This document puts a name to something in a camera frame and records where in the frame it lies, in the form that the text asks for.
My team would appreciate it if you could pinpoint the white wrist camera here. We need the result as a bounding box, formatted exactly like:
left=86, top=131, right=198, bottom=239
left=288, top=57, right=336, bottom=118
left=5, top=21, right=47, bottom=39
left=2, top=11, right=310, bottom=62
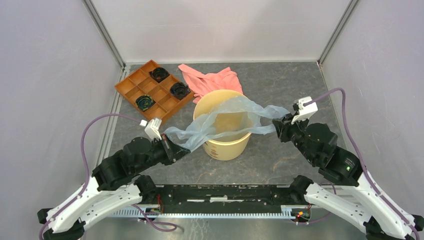
left=291, top=96, right=318, bottom=125
left=139, top=117, right=162, bottom=141

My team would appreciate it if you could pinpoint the light blue plastic trash bag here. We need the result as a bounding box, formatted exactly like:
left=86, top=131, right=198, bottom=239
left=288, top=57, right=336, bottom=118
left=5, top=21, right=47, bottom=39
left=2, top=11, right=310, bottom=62
left=164, top=96, right=289, bottom=152

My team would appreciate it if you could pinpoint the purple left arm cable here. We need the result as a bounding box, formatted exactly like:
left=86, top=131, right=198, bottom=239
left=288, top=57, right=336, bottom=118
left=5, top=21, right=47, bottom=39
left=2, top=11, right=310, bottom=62
left=38, top=113, right=143, bottom=240

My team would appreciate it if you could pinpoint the black bag roll top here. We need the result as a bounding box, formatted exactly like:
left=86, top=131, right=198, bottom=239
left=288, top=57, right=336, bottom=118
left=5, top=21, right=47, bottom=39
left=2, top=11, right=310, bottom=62
left=149, top=67, right=170, bottom=83

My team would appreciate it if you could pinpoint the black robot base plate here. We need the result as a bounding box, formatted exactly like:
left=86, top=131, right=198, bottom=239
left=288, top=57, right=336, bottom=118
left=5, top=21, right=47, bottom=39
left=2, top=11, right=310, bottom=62
left=140, top=184, right=308, bottom=214

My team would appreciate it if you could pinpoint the black bag roll right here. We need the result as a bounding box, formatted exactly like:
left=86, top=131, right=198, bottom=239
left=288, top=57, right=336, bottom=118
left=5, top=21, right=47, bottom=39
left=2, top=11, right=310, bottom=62
left=169, top=82, right=191, bottom=101

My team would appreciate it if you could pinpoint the black green bag roll left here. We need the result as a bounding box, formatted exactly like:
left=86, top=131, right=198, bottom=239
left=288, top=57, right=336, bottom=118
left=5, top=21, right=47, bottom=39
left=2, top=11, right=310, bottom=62
left=135, top=94, right=156, bottom=112

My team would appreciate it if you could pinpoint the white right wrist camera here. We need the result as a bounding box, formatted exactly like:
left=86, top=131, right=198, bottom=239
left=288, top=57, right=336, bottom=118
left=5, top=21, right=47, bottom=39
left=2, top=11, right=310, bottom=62
left=291, top=96, right=318, bottom=125

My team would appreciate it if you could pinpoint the orange compartment tray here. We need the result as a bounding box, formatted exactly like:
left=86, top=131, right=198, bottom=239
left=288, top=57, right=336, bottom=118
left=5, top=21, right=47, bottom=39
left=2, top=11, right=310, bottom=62
left=115, top=60, right=194, bottom=123

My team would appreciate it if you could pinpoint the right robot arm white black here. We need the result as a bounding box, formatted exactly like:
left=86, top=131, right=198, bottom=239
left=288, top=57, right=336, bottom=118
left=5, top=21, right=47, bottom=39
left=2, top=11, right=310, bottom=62
left=272, top=113, right=424, bottom=240

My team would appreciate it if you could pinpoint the yellow trash bin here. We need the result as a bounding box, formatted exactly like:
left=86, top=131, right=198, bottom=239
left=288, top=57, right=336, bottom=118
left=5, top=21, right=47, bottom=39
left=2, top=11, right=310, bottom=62
left=193, top=89, right=253, bottom=162

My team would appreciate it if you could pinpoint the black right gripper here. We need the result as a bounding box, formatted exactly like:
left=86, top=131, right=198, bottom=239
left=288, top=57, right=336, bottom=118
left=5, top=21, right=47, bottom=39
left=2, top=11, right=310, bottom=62
left=271, top=110, right=317, bottom=164

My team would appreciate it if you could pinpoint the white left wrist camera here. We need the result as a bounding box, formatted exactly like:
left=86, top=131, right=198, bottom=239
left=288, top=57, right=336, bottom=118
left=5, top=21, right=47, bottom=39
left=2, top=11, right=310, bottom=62
left=139, top=117, right=162, bottom=141

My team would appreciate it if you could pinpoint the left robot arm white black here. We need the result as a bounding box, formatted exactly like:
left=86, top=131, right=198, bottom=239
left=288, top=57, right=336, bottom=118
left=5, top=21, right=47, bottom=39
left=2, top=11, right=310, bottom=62
left=37, top=134, right=191, bottom=240

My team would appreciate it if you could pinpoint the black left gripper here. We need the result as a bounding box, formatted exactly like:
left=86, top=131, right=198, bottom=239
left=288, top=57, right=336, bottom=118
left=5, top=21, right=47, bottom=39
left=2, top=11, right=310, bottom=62
left=132, top=132, right=192, bottom=175

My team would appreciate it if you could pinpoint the pink cloth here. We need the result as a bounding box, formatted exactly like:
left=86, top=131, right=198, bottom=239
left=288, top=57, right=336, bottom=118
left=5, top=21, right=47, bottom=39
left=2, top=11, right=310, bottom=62
left=178, top=64, right=243, bottom=104

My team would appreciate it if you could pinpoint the aluminium slotted cable rail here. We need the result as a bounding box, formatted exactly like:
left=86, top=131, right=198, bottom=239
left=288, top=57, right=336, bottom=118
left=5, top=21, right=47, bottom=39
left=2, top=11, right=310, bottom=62
left=106, top=206, right=306, bottom=220

